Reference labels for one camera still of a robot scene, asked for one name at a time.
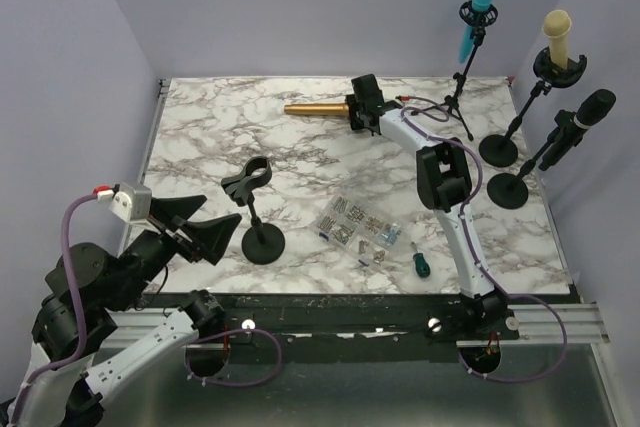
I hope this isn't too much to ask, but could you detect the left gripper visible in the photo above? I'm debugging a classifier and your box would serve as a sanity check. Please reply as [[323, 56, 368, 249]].
[[110, 195, 243, 311]]

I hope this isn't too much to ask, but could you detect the clear plastic screw box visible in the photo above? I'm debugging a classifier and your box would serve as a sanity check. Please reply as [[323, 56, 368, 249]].
[[310, 193, 406, 266]]

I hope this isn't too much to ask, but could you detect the black tripod microphone stand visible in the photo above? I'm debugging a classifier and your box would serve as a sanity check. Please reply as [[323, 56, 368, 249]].
[[421, 0, 498, 141]]

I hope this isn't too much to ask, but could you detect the black shock-mount round-base stand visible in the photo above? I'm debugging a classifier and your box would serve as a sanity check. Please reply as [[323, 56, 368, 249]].
[[479, 47, 587, 168]]

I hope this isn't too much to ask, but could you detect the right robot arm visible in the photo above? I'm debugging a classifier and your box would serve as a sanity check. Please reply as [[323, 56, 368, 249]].
[[346, 74, 507, 339]]

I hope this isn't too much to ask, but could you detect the green handled screwdriver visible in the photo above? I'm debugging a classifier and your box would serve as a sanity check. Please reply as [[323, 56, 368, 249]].
[[411, 242, 431, 279]]

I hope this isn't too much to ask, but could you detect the black microphone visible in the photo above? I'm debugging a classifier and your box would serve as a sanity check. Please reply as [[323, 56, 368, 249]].
[[539, 89, 617, 171]]

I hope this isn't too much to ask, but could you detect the cream microphone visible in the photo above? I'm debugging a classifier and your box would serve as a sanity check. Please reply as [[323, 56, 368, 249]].
[[542, 9, 572, 69]]

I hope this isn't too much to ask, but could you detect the blue microphone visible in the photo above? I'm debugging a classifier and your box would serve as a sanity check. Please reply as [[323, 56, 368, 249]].
[[458, 0, 492, 63]]

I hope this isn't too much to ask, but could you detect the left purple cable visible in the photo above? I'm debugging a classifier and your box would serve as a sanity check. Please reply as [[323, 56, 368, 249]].
[[4, 190, 284, 423]]

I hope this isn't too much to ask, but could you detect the black round-base clip stand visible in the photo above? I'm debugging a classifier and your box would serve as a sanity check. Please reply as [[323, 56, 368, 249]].
[[220, 157, 287, 266]]

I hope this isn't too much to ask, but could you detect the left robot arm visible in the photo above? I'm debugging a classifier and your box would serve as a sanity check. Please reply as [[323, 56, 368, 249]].
[[1, 186, 241, 426]]

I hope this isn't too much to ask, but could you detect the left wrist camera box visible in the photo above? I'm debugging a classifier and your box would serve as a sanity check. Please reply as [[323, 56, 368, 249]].
[[93, 183, 152, 224]]

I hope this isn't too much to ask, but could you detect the gold microphone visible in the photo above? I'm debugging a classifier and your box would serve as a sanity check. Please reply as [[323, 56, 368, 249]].
[[284, 103, 349, 117]]

